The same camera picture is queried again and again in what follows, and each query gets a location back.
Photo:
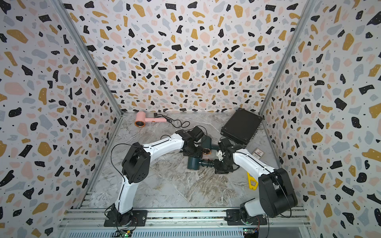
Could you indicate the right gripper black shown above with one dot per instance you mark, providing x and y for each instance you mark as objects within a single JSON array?
[{"x": 217, "y": 168}]

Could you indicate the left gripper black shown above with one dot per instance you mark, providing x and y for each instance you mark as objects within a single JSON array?
[{"x": 200, "y": 153}]

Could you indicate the green hair dryer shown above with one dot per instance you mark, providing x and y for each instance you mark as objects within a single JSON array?
[
  {"x": 195, "y": 163},
  {"x": 207, "y": 146}
]

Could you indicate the pink hair dryer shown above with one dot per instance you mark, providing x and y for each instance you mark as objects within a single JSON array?
[{"x": 142, "y": 120}]

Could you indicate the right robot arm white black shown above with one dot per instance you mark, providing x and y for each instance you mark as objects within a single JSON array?
[{"x": 276, "y": 192}]

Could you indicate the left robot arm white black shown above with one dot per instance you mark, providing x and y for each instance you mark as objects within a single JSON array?
[{"x": 135, "y": 168}]

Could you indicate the small card box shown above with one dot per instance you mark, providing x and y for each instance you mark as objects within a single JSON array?
[{"x": 258, "y": 154}]

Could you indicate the black case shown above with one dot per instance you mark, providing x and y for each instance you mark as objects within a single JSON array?
[{"x": 242, "y": 126}]

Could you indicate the green circuit board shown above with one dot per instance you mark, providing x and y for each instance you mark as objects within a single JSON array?
[{"x": 123, "y": 234}]

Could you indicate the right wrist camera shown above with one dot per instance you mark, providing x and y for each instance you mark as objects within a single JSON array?
[{"x": 219, "y": 155}]

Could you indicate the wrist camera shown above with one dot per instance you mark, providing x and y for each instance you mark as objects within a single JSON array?
[
  {"x": 198, "y": 134},
  {"x": 219, "y": 155}
]

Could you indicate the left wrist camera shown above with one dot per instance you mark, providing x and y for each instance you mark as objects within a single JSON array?
[{"x": 198, "y": 134}]

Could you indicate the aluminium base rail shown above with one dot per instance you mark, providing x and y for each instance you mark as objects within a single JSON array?
[{"x": 186, "y": 223}]

